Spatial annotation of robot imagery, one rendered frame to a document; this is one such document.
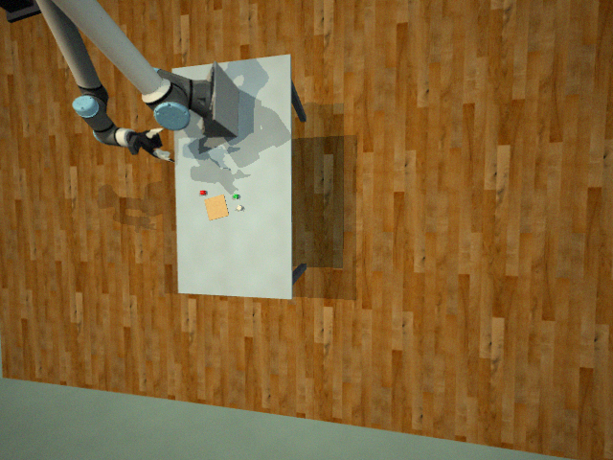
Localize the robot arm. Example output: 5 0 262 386
35 0 211 155

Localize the tan flat mat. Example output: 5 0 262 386
204 195 229 220

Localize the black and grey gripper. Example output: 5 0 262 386
126 128 175 162

